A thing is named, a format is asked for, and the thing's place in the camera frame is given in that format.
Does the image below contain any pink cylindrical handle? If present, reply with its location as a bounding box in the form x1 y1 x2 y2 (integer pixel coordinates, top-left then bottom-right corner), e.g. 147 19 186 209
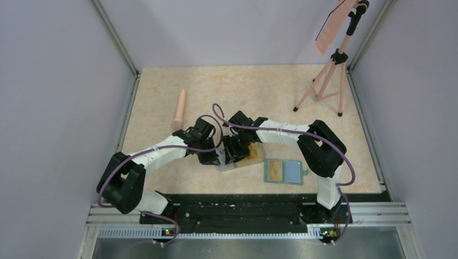
171 89 186 132

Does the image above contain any pink flat panel on tripod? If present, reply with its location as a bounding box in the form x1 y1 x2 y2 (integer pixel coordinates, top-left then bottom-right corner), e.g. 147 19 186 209
314 0 356 55

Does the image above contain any pink tripod stand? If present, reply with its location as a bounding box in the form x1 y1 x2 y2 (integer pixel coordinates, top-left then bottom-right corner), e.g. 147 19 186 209
293 1 370 117

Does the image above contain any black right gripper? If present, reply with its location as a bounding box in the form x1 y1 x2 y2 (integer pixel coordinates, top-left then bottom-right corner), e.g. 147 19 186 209
223 131 251 166

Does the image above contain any clear plastic card box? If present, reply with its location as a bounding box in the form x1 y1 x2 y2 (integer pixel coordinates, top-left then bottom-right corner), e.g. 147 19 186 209
216 148 265 172

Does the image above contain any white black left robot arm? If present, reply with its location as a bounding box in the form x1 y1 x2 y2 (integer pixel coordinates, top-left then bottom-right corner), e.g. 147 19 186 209
96 118 218 223

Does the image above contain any grey slotted cable duct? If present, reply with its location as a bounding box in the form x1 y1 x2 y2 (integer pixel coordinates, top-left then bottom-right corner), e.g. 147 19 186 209
98 227 323 240

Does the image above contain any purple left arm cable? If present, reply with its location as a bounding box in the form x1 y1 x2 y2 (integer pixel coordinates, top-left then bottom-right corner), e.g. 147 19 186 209
97 114 225 247

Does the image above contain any gold VIP credit card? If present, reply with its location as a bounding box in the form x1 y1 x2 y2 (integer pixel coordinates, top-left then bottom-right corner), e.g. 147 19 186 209
247 142 265 160

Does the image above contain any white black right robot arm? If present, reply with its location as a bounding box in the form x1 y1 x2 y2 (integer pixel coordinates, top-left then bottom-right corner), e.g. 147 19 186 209
223 111 349 222

